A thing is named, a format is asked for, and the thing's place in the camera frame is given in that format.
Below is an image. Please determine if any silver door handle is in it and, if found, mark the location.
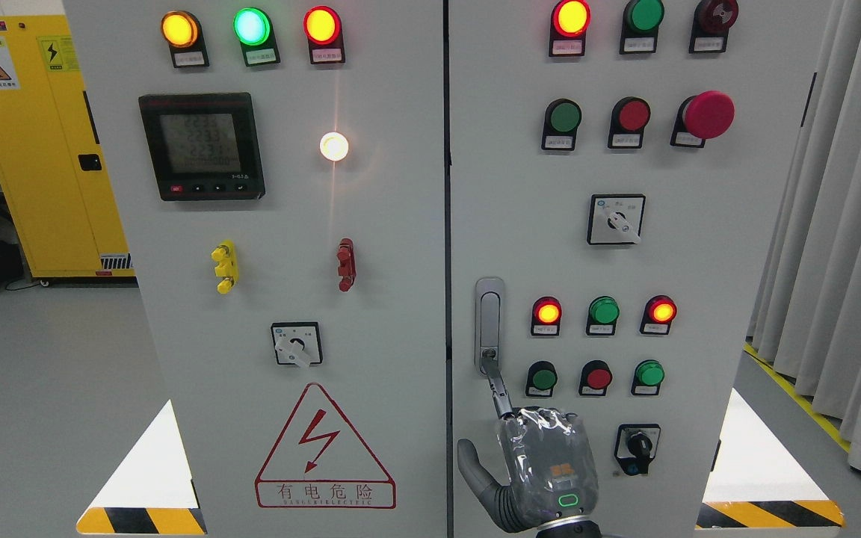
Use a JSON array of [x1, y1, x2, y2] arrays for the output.
[[475, 278, 505, 374]]

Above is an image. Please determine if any red-orange indicator light left door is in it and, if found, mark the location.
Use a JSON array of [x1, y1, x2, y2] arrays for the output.
[[303, 4, 345, 65]]

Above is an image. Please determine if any red-orange indicator right door top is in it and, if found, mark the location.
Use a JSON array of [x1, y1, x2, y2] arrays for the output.
[[548, 0, 592, 58]]

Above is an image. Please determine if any green indicator right door top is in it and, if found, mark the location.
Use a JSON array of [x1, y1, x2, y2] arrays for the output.
[[619, 0, 665, 55]]

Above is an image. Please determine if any red terminal connector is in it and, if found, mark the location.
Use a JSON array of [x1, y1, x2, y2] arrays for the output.
[[336, 238, 357, 292]]

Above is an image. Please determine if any grey electrical control cabinet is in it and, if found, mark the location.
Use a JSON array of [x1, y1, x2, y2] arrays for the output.
[[64, 1, 831, 537]]

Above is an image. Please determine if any lit red indicator left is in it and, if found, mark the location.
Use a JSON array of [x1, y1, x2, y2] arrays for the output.
[[530, 296, 563, 337]]

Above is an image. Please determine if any lit red indicator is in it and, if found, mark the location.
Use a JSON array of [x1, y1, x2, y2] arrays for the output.
[[639, 295, 679, 335], [530, 296, 563, 337]]

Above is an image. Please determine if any green push button lower left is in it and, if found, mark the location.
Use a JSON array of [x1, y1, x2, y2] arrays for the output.
[[524, 361, 559, 398]]

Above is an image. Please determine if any green push button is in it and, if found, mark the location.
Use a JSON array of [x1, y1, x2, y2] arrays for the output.
[[631, 359, 666, 396], [524, 361, 559, 398], [541, 98, 583, 151]]

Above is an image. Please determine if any white lit indicator light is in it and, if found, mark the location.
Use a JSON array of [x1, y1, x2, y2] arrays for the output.
[[318, 132, 350, 162]]

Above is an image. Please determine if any green indicator middle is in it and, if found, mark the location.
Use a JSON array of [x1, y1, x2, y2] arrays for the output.
[[585, 296, 620, 336]]

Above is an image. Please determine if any red push button lower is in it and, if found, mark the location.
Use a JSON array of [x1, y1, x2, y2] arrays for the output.
[[578, 359, 613, 396]]

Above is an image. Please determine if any red push button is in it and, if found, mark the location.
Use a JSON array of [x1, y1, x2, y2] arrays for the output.
[[578, 359, 613, 396], [607, 96, 650, 149]]

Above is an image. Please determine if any green push button upper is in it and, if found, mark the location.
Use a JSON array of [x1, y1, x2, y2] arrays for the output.
[[541, 98, 583, 151]]

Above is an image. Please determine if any yellow terminal connector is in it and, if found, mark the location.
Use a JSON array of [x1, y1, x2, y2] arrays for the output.
[[211, 241, 240, 295]]

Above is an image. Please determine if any red danger warning sticker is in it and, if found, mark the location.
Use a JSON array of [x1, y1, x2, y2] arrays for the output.
[[254, 383, 397, 510]]

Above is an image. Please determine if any lit red indicator right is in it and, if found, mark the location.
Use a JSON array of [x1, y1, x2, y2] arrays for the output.
[[639, 295, 679, 335]]

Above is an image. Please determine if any green push button lower right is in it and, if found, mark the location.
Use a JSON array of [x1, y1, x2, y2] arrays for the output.
[[631, 359, 666, 396]]

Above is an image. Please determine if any red push button upper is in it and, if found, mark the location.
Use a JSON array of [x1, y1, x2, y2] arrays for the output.
[[607, 96, 650, 149]]

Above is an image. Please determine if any black digital power meter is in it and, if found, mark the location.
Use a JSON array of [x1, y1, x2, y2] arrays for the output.
[[139, 93, 265, 201]]

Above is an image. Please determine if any green lit indicator light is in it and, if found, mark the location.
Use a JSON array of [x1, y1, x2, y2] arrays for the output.
[[233, 7, 280, 66]]

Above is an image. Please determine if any red emergency stop button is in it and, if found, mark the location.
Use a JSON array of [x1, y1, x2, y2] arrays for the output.
[[670, 90, 735, 149]]

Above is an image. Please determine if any yellow indicator light top left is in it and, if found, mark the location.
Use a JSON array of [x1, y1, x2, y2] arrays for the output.
[[161, 10, 210, 69]]

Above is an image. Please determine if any left hazard striped base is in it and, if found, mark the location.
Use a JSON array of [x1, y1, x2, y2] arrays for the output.
[[75, 402, 206, 537]]

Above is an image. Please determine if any hazard striped base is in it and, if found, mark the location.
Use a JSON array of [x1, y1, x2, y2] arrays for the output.
[[75, 402, 206, 537], [694, 391, 846, 537]]

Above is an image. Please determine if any dark red buzzer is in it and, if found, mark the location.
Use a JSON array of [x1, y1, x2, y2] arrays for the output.
[[689, 0, 739, 54]]

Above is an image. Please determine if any right hazard striped base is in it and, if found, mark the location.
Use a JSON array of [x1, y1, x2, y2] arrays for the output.
[[694, 391, 846, 537]]

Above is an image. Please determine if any grey curtain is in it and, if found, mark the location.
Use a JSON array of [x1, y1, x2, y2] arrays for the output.
[[750, 1, 861, 471]]

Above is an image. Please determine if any yellow safety cabinet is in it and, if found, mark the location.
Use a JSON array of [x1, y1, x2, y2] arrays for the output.
[[0, 15, 135, 280]]

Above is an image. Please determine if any left door rotary switch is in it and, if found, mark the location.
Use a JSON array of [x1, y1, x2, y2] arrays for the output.
[[270, 321, 324, 368]]

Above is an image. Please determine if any upper right rotary switch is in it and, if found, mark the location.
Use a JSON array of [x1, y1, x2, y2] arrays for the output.
[[587, 194, 646, 246]]

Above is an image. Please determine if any black selector switch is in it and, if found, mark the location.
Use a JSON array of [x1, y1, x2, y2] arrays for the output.
[[613, 424, 661, 476]]

